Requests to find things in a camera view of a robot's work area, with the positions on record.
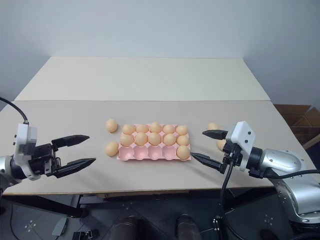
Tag dark rounded shape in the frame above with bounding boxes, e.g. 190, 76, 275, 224
175, 213, 201, 240

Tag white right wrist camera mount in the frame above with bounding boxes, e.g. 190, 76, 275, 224
224, 120, 257, 173

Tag grey flat bracket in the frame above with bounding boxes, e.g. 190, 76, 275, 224
51, 216, 69, 236

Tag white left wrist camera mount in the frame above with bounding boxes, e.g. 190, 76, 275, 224
11, 122, 41, 181

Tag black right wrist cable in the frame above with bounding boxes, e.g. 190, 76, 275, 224
219, 156, 241, 240

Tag pink egg tray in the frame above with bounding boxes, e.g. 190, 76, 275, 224
116, 122, 193, 162

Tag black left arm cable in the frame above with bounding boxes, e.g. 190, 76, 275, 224
0, 96, 30, 125

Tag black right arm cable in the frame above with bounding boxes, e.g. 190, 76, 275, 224
249, 168, 320, 179

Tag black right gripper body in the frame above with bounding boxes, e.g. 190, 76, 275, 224
220, 140, 243, 175

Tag black floor clamp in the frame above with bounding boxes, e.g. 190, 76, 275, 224
71, 230, 99, 240

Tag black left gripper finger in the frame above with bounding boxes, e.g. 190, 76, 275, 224
55, 157, 97, 179
50, 134, 91, 151

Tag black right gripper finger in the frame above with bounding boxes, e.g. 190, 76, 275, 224
201, 129, 229, 141
190, 151, 224, 174

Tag black cable connector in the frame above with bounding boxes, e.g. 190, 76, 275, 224
211, 215, 224, 231

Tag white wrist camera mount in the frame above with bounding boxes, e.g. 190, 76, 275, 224
11, 122, 41, 181
224, 120, 257, 173

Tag black table frame bar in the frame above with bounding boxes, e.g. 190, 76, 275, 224
1, 194, 90, 219

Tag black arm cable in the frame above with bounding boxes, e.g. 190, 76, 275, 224
249, 168, 320, 179
0, 96, 30, 125

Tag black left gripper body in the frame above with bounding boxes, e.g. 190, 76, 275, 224
27, 142, 63, 178

